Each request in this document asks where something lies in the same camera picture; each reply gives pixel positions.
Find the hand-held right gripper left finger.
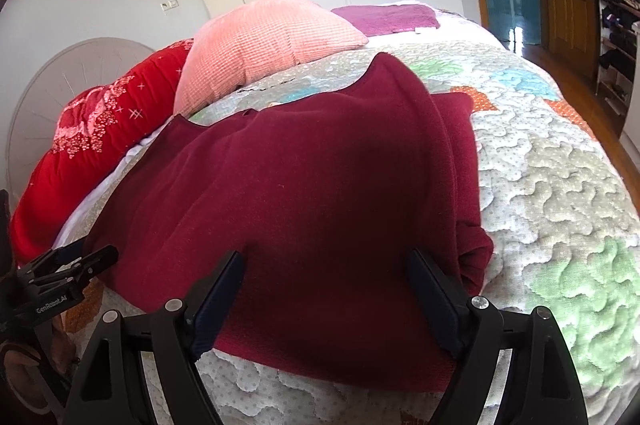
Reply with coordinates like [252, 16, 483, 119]
[62, 250, 246, 425]

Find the patchwork quilted bedspread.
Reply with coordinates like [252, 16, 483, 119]
[50, 0, 640, 425]

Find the pink ribbed pillow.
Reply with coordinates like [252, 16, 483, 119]
[172, 0, 370, 118]

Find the magenta towel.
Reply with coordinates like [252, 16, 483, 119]
[331, 4, 441, 38]

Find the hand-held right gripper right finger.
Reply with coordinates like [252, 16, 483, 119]
[406, 247, 590, 425]

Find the open shelf with clothes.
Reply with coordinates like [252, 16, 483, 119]
[590, 0, 640, 136]

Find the maroon knit sweater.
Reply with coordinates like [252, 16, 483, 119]
[82, 52, 496, 393]

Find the red floral bolster pillow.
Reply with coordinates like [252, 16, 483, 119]
[10, 37, 196, 266]

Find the white round headboard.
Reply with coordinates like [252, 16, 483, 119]
[7, 37, 163, 200]

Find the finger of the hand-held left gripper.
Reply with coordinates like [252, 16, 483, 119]
[15, 239, 86, 278]
[30, 246, 119, 293]

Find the white fleece blanket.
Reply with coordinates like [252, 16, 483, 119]
[52, 125, 171, 246]

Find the person's left hand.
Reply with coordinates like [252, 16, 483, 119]
[0, 345, 43, 413]

